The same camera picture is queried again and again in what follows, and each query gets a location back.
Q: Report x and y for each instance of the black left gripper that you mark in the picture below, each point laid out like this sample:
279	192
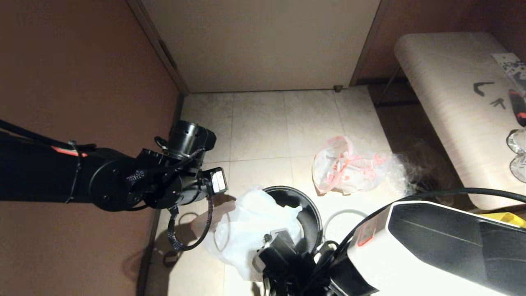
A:
181	189

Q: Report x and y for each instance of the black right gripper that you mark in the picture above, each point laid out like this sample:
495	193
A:
287	271

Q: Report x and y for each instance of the white trash bag red trim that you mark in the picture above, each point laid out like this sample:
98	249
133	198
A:
246	226

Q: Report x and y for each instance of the black round trash bin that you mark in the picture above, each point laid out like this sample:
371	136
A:
308	209

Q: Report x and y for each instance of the red-printed plastic bag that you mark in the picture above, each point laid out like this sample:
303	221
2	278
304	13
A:
341	172

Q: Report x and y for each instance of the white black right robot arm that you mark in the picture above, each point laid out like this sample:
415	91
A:
435	250

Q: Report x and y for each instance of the clear plastic bag dark contents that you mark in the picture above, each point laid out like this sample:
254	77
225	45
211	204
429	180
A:
415	172

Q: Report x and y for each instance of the yellow plastic bag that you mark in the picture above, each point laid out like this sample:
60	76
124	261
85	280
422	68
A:
505	218

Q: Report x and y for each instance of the white door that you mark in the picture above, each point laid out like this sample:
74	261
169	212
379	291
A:
263	45

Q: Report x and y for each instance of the light wood-grain table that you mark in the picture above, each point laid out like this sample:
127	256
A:
444	82

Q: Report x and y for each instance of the clear shiny glass item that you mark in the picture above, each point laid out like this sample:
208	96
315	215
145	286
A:
520	169
518	142

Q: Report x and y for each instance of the small black hex key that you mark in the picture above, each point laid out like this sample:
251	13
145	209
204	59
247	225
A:
499	102

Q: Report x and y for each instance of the white patterned paper sheet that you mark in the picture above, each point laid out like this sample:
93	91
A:
513	65

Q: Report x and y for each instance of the black cylindrical right wrist camera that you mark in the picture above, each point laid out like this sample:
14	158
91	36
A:
283	240

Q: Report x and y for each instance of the black cylindrical wrist camera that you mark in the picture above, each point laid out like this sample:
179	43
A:
189	137
283	240

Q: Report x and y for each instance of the black cylindrical left wrist camera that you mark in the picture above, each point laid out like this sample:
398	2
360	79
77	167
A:
189	137

